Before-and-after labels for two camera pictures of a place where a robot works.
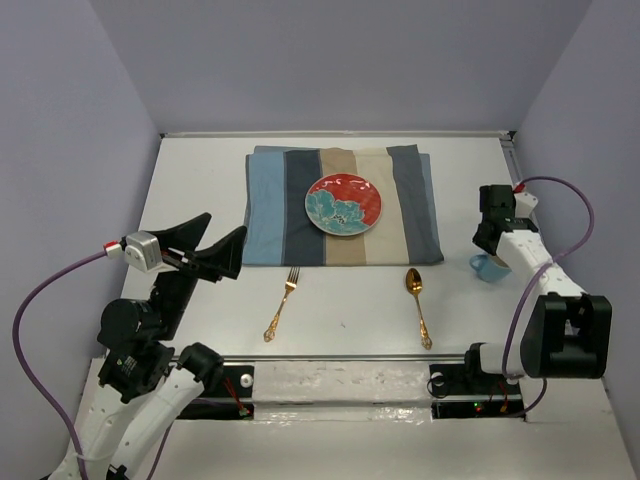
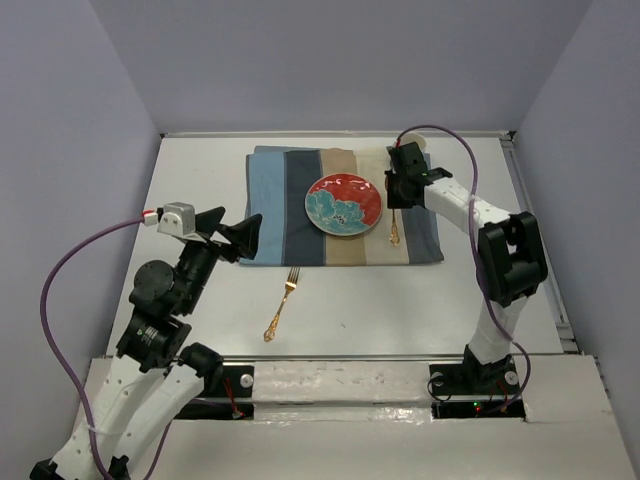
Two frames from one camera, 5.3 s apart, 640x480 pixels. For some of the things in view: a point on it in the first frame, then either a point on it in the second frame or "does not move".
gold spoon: x=414 y=284 -> x=394 y=235
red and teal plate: x=343 y=204 does not move
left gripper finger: x=224 y=257 -> x=244 y=236
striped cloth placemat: x=278 y=231 does not move
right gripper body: x=483 y=244 -> x=396 y=198
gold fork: x=292 y=277 does not move
